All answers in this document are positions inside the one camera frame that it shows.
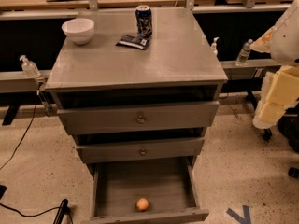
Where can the black shoe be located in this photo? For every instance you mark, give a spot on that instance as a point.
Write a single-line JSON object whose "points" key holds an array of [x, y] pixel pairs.
{"points": [[289, 127]]}

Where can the blue soda can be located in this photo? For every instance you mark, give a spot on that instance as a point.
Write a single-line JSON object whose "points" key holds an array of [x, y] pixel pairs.
{"points": [[144, 20]]}

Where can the black stand on floor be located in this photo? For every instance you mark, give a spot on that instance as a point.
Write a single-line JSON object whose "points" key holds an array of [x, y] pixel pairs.
{"points": [[63, 215]]}

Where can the white bowl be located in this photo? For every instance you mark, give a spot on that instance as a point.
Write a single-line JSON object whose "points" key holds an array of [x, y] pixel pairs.
{"points": [[79, 30]]}

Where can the clear sanitizer pump bottle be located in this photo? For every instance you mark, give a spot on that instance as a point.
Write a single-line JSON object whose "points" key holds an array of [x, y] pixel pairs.
{"points": [[29, 67]]}

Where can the grey top drawer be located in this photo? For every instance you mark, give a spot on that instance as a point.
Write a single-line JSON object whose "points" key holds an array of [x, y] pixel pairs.
{"points": [[135, 118]]}

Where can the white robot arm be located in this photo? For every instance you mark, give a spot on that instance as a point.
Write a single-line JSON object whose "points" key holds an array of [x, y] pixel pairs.
{"points": [[282, 41]]}

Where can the grey middle drawer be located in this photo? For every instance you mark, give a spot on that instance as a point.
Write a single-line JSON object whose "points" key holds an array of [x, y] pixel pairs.
{"points": [[140, 150]]}

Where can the small white pump bottle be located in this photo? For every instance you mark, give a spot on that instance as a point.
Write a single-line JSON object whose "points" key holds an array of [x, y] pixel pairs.
{"points": [[214, 46]]}

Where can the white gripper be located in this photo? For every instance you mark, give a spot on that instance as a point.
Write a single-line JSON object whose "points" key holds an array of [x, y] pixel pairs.
{"points": [[287, 42]]}

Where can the grey open bottom drawer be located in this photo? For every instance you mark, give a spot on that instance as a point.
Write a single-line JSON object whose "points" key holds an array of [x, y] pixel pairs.
{"points": [[167, 184]]}

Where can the clear water bottle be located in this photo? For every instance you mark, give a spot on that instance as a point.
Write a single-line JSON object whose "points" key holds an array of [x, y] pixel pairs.
{"points": [[244, 53]]}

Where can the dark snack packet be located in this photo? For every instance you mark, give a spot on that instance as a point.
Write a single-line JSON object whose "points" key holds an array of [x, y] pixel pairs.
{"points": [[133, 42]]}

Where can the grey drawer cabinet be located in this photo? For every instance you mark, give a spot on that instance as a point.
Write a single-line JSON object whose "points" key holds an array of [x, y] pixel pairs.
{"points": [[177, 67]]}

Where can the orange fruit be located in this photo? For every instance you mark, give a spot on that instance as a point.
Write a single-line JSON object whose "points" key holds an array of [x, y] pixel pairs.
{"points": [[142, 204]]}

